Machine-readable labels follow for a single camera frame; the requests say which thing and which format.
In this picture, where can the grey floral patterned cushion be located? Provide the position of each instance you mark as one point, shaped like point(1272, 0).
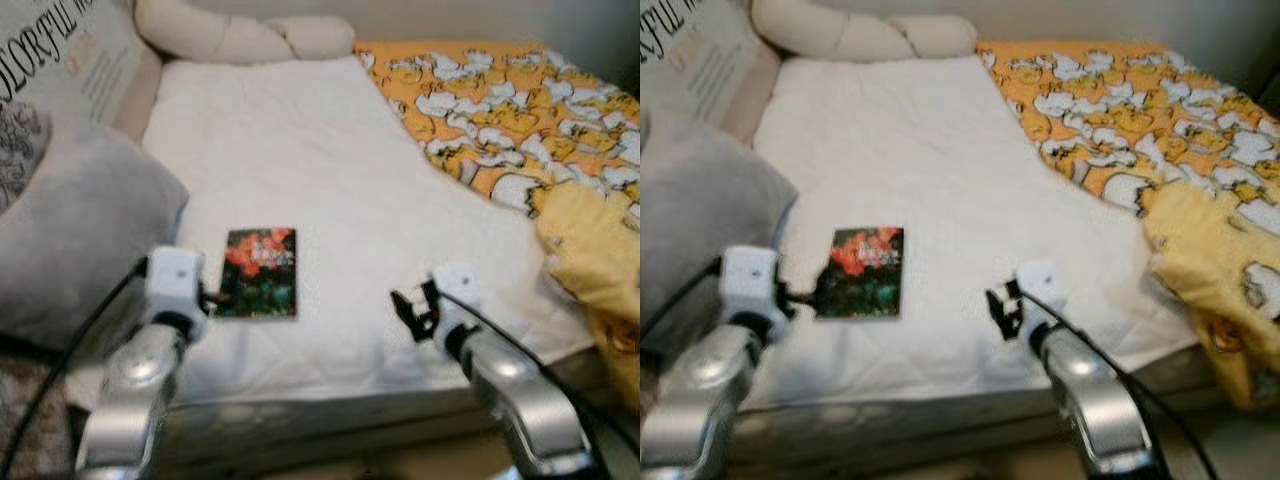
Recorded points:
point(20, 150)

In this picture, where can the yellow cartoon egg blanket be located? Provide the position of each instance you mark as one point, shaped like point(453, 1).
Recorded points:
point(1120, 110)
point(500, 110)

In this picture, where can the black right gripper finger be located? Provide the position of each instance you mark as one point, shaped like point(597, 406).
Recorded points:
point(403, 301)
point(1001, 326)
point(996, 299)
point(410, 328)

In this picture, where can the brown grey patterned rug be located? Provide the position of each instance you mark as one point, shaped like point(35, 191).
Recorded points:
point(35, 430)

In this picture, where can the dark red cover book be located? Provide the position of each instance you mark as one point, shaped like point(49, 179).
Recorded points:
point(260, 270)
point(865, 270)

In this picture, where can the white quilted mattress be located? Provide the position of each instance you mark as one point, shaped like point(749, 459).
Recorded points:
point(350, 180)
point(950, 180)

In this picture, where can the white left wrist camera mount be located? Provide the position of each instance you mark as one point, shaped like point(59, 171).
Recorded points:
point(175, 280)
point(750, 280)

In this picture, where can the beige bed side rail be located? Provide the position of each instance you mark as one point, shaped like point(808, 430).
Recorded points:
point(140, 100)
point(755, 100)

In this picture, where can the beige knotted long pillow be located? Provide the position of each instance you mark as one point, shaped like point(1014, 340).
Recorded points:
point(830, 30)
point(200, 30)

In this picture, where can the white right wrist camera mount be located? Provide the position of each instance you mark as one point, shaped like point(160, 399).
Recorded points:
point(458, 290)
point(1045, 285)

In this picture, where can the grey plush pillow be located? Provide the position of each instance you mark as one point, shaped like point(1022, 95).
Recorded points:
point(710, 220)
point(90, 230)

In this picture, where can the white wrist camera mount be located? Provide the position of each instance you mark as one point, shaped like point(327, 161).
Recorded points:
point(458, 290)
point(175, 280)
point(750, 280)
point(1045, 285)

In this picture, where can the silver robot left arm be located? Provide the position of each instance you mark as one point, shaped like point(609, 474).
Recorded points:
point(700, 400)
point(135, 400)

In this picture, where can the white printed text cushion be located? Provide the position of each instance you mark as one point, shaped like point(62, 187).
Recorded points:
point(710, 55)
point(90, 60)

